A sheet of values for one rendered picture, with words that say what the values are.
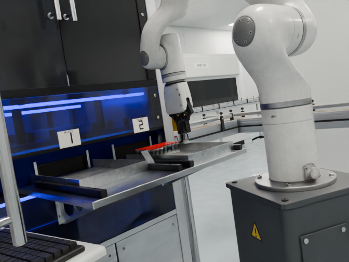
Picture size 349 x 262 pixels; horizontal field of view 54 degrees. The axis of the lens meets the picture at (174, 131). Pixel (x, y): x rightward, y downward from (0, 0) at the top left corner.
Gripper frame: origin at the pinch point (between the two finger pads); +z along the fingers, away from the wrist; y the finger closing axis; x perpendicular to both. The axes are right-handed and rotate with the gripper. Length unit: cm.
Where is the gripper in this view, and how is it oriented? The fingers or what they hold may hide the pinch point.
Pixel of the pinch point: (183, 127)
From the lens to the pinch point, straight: 118.0
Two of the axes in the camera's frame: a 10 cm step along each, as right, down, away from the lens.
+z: 1.9, 9.8, 0.8
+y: 6.0, -0.5, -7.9
